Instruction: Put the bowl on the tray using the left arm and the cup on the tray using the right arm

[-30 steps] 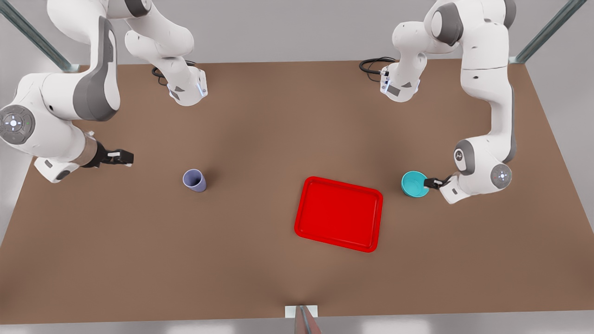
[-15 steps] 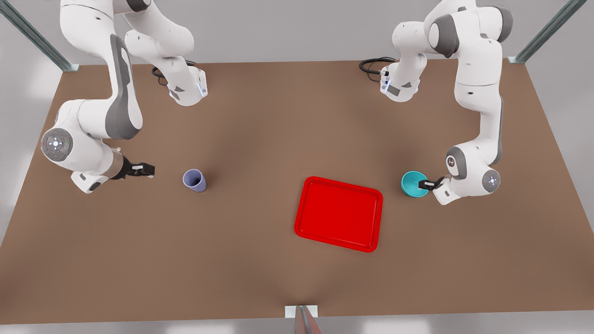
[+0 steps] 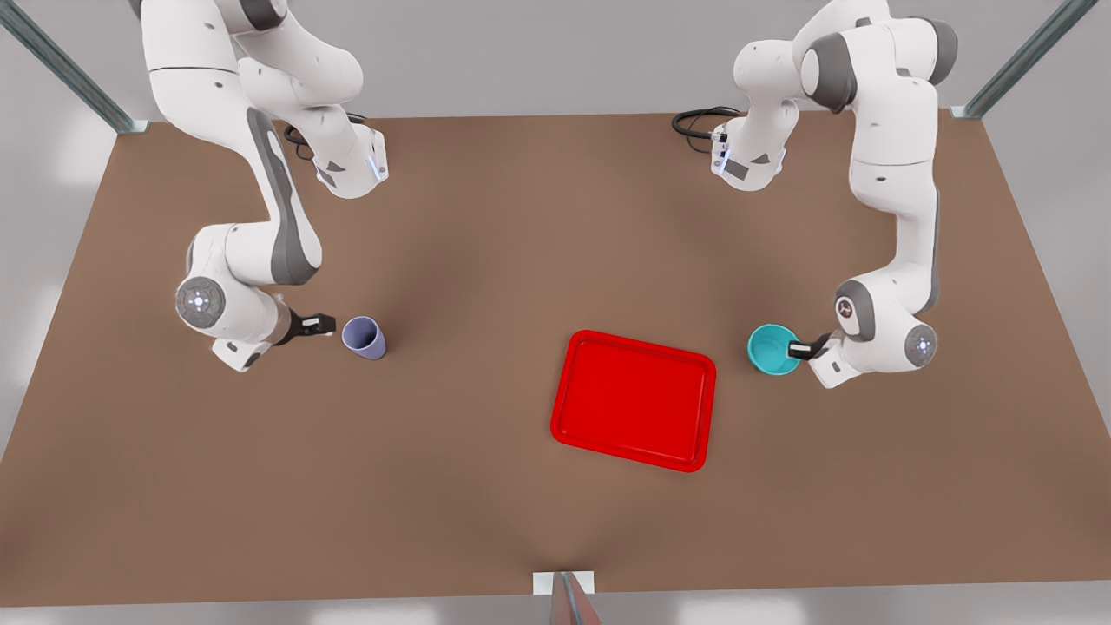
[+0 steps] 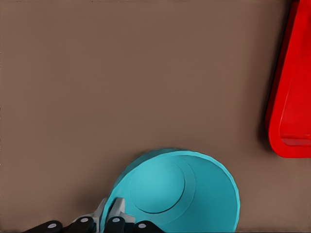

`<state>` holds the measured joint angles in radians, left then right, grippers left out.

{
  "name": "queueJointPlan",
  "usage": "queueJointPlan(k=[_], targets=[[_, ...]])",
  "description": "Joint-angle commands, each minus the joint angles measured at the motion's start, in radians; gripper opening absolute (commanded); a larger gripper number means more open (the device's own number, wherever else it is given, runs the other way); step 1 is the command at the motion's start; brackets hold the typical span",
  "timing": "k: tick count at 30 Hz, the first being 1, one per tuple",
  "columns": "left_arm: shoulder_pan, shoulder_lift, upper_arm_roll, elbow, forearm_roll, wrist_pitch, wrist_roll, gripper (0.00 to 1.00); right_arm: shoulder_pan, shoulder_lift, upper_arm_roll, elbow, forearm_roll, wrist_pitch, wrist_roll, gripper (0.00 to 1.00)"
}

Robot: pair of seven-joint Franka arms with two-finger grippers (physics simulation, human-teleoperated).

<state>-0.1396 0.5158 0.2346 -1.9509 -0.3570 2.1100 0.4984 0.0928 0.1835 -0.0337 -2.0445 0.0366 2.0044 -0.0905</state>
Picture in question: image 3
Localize red tray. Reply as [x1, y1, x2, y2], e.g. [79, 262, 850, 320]
[550, 330, 718, 474]

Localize silver frame post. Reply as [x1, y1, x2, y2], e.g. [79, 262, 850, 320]
[532, 570, 602, 625]
[950, 0, 1100, 121]
[0, 0, 149, 135]

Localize teal bowl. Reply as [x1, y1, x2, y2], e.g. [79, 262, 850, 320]
[747, 325, 804, 377]

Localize lavender cup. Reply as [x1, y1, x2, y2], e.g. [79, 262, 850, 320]
[341, 316, 387, 360]

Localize black cable loop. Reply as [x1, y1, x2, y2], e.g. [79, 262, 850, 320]
[284, 113, 370, 163]
[672, 107, 741, 156]

